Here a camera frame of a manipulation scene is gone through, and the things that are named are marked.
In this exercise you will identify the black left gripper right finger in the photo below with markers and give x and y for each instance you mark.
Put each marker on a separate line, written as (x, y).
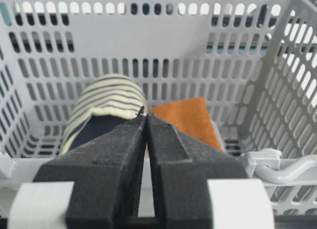
(196, 186)

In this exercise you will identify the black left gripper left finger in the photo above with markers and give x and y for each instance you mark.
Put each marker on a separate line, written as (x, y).
(87, 187)

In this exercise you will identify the orange cloth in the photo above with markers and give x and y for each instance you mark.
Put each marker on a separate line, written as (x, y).
(191, 117)

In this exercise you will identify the striped cream navy cloth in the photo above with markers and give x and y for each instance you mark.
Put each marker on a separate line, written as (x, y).
(109, 95)

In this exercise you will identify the grey plastic shopping basket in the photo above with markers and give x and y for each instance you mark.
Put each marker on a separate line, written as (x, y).
(254, 62)

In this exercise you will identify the grey basket handle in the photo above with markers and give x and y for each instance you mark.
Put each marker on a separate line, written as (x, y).
(268, 166)

